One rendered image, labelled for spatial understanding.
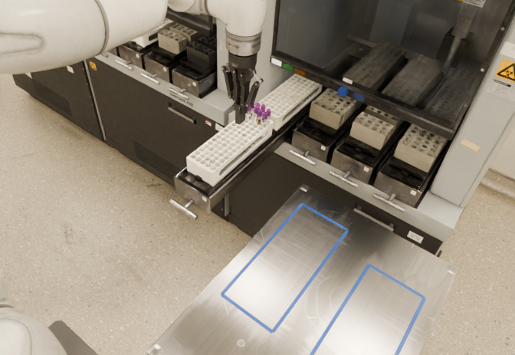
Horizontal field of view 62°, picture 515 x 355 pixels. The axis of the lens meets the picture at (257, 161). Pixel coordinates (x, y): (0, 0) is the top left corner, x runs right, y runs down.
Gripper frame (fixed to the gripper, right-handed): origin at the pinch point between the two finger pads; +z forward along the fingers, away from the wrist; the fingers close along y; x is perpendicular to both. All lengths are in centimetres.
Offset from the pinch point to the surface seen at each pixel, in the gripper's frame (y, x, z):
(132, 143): -81, 18, 71
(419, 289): 64, -13, 12
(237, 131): -0.8, 0.2, 7.9
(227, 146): 1.0, -7.2, 7.9
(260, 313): 38, -41, 12
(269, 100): -2.6, 19.3, 7.7
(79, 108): -122, 18, 69
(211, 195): 6.1, -20.3, 14.0
